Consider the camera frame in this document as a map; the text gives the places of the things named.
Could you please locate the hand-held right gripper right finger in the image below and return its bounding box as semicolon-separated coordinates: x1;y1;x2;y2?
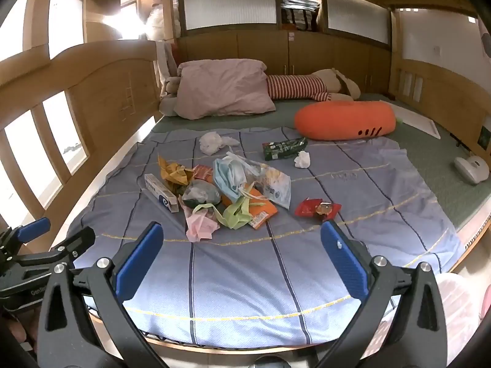
315;220;447;368

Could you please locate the white stuffed plastic bag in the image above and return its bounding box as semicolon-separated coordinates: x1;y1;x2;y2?
146;0;181;41

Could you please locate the green face mask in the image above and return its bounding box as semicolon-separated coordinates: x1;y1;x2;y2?
192;195;265;231

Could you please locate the small red wrapper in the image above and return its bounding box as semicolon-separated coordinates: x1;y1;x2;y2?
192;164;215;185

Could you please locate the pink bin bag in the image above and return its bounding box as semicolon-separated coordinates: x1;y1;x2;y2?
433;272;491;365

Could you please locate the green bed mat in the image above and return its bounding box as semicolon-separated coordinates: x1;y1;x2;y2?
153;92;491;234

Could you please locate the orange packet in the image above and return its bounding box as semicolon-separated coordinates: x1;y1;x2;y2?
220;184;278;230

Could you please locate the grey-green plastic bag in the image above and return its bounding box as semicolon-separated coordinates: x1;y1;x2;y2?
182;179;222;208

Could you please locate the dark striped bag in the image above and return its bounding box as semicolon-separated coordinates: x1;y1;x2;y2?
282;8;319;31

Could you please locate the red snack wrapper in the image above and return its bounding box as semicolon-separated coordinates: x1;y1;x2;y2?
295;197;342;222

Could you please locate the large white tissue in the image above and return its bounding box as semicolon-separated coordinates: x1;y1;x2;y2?
198;131;240;156

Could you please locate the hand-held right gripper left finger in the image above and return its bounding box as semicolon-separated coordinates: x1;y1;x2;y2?
36;221;169;368

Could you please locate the green snack packet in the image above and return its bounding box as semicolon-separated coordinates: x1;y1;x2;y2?
262;137;308;162

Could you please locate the white toothpaste box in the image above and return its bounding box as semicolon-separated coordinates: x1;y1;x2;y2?
144;173;180;214

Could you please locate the pink face mask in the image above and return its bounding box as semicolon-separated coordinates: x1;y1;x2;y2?
180;199;221;243

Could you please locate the white flat board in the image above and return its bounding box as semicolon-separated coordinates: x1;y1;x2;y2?
384;103;442;140

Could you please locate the yellow wrapper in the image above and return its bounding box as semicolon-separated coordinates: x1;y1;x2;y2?
157;154;196;194

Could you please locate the blue checked blanket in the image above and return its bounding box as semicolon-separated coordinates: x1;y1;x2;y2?
65;126;466;349

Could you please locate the wooden bed rail with stickers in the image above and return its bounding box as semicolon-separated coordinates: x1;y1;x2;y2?
387;59;491;162

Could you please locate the wooden bed rail with slats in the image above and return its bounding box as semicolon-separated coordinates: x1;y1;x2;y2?
0;40;164;254

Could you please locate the clear printed plastic bag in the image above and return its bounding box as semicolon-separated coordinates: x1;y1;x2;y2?
226;151;292;210

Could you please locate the wooden wall cabinet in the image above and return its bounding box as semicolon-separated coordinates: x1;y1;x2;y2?
176;29;392;96

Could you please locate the orange carrot pillow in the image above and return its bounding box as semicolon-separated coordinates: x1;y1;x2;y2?
294;100;401;141

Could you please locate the blue face mask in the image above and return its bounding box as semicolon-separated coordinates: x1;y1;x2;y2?
212;158;250;204

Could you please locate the pink pillow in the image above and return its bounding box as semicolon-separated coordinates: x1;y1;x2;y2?
172;59;276;120

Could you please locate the striped plush toy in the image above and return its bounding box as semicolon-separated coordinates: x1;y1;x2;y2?
266;68;362;103

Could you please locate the white handheld device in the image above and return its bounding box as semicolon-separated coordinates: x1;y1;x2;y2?
454;154;489;185

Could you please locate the narrow frosted glass panel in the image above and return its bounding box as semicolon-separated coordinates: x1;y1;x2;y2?
326;0;390;44

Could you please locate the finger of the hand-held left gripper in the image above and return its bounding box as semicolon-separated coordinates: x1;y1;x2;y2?
0;217;52;255
8;226;96;277

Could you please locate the wide frosted glass panel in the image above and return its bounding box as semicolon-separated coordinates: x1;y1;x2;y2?
183;0;277;29

